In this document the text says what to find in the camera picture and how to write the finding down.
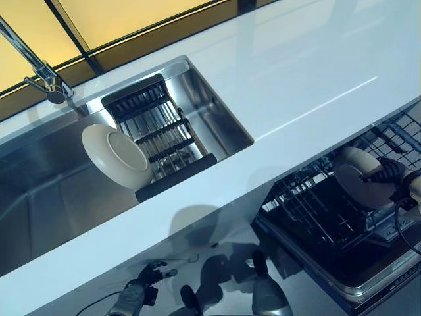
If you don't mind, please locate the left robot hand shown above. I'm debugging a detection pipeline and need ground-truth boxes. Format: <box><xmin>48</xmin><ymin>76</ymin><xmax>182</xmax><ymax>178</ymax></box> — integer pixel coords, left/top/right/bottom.
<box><xmin>136</xmin><ymin>261</ymin><xmax>178</xmax><ymax>291</ymax></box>

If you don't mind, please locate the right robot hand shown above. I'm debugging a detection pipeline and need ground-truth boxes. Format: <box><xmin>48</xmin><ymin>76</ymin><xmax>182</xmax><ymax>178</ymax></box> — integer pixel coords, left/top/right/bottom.
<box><xmin>361</xmin><ymin>157</ymin><xmax>408</xmax><ymax>185</ymax></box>

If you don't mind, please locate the cream round plate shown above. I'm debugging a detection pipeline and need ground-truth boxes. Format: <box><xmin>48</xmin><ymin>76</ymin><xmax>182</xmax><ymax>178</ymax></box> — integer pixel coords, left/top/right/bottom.
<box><xmin>334</xmin><ymin>147</ymin><xmax>395</xmax><ymax>209</ymax></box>
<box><xmin>81</xmin><ymin>123</ymin><xmax>154</xmax><ymax>190</ymax></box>

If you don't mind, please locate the right robot leg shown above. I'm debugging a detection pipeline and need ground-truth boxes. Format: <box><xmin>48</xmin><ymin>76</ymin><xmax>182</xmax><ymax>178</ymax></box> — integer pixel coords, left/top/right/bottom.
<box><xmin>251</xmin><ymin>250</ymin><xmax>294</xmax><ymax>316</ymax></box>

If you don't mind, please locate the black dish drying rack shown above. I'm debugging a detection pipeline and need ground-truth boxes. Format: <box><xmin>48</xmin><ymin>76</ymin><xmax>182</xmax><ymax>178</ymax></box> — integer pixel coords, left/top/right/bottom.
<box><xmin>101</xmin><ymin>72</ymin><xmax>218</xmax><ymax>203</ymax></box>

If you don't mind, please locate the stainless steel sink basin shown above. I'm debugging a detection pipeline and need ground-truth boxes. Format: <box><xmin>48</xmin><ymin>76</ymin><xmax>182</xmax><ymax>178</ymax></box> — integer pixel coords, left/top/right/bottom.
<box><xmin>0</xmin><ymin>55</ymin><xmax>256</xmax><ymax>278</ymax></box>

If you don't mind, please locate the chrome gooseneck kitchen faucet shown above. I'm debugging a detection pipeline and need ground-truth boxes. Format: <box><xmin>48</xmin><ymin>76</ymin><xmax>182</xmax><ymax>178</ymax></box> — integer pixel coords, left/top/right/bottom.
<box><xmin>0</xmin><ymin>14</ymin><xmax>75</xmax><ymax>105</ymax></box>

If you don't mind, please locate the grey wire dishwasher shelf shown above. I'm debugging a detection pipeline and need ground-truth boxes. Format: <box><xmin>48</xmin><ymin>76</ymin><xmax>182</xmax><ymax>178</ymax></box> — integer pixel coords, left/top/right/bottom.
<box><xmin>373</xmin><ymin>110</ymin><xmax>421</xmax><ymax>172</ymax></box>

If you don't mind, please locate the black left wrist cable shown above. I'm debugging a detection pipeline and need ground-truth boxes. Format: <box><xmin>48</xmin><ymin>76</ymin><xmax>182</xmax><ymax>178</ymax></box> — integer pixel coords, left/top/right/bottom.
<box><xmin>70</xmin><ymin>291</ymin><xmax>123</xmax><ymax>316</ymax></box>

